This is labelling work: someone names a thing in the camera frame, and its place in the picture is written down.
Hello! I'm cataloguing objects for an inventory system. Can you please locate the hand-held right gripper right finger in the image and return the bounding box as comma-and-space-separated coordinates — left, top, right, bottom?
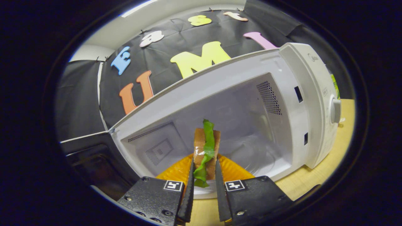
215, 154, 294, 226

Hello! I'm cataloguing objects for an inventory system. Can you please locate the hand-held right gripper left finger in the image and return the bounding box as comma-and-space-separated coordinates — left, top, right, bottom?
117, 154, 195, 226

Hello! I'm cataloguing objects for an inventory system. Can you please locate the lettuce sandwich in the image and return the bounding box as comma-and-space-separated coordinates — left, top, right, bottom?
193, 119, 221, 188

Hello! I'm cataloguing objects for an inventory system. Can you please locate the white microwave oven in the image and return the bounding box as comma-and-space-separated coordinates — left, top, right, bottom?
64, 42, 342, 201

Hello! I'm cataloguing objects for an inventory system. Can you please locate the black backdrop cloth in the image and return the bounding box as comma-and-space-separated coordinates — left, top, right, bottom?
55, 0, 354, 148

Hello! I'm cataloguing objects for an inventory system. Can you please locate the green drink bottle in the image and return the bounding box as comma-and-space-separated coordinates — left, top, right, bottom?
328, 71, 340, 99

